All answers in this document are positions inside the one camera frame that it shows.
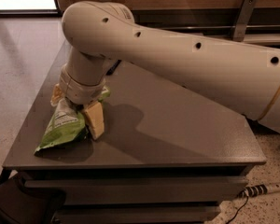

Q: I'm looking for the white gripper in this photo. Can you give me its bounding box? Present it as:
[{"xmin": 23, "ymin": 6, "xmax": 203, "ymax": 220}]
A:
[{"xmin": 50, "ymin": 65, "xmax": 105, "ymax": 140}]

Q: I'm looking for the green rice chip bag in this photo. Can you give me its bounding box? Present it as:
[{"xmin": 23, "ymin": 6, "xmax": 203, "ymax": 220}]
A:
[{"xmin": 35, "ymin": 86, "xmax": 110, "ymax": 154}]

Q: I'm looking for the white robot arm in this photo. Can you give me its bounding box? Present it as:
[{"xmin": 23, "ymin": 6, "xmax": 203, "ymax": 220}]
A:
[{"xmin": 59, "ymin": 1, "xmax": 280, "ymax": 133}]

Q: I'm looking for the dark blue snack bar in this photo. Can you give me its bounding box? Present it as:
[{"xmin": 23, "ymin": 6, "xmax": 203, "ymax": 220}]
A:
[{"xmin": 106, "ymin": 60, "xmax": 121, "ymax": 76}]

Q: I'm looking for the grey table with drawers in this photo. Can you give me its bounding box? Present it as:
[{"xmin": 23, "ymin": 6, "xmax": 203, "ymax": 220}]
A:
[{"xmin": 3, "ymin": 44, "xmax": 266, "ymax": 224}]

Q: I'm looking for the black chair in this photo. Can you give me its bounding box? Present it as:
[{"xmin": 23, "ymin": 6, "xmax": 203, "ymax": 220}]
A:
[{"xmin": 0, "ymin": 173, "xmax": 66, "ymax": 224}]

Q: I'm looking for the white power strip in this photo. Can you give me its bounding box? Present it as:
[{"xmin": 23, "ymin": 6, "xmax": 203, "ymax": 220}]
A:
[{"xmin": 237, "ymin": 183, "xmax": 280, "ymax": 198}]

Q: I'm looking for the black cable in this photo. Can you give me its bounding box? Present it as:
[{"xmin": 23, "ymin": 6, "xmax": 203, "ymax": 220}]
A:
[{"xmin": 225, "ymin": 195, "xmax": 250, "ymax": 224}]

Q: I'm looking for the right metal bracket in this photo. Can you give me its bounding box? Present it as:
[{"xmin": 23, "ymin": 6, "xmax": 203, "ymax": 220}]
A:
[{"xmin": 231, "ymin": 0, "xmax": 258, "ymax": 42}]

